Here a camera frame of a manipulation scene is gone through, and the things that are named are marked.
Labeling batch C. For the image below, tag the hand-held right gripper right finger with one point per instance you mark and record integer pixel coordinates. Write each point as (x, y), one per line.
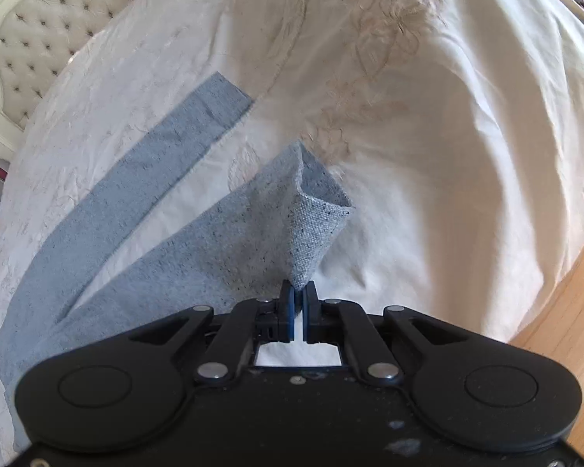
(310, 318)

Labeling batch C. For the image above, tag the grey towel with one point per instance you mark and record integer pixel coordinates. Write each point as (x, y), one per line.
(253, 233)

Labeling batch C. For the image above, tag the cream tufted headboard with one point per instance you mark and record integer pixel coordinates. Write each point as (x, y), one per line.
(44, 34)

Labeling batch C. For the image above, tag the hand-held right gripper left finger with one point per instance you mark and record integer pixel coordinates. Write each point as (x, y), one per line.
(288, 318)

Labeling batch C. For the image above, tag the cream embroidered bedspread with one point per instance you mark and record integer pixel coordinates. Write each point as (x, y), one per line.
(467, 155)

